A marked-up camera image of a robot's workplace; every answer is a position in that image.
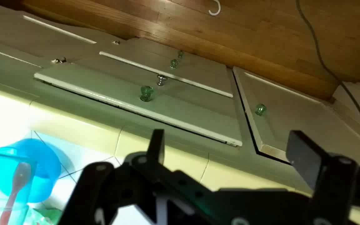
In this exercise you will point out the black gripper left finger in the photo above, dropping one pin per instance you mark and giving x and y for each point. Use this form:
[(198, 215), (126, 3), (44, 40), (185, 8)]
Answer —
[(156, 146)]

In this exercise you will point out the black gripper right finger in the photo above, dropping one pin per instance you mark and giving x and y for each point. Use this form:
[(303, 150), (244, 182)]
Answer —
[(324, 172)]

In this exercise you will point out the lower drawer with green knob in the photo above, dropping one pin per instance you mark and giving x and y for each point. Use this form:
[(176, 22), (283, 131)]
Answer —
[(145, 92)]

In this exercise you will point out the drawer with green knob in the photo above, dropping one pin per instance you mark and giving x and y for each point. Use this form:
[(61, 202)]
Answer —
[(174, 63), (145, 92)]

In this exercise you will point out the lower cabinet door green knob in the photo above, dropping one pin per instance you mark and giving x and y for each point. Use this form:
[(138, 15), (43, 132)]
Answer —
[(274, 110)]

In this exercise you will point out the blue plastic bowl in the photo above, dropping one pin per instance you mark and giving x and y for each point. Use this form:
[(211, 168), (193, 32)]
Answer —
[(50, 163)]

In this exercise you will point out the green snack bag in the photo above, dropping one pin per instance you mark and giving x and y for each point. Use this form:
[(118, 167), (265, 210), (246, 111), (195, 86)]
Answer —
[(46, 216)]

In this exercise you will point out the red spoon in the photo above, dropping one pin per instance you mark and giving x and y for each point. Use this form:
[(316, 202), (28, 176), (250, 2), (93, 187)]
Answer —
[(19, 180)]

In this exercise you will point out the teal plastic pitcher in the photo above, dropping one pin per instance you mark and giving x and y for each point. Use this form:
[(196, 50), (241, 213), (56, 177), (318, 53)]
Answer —
[(8, 166)]

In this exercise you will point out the white wall hook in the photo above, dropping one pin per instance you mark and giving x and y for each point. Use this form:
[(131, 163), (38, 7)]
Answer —
[(216, 8)]

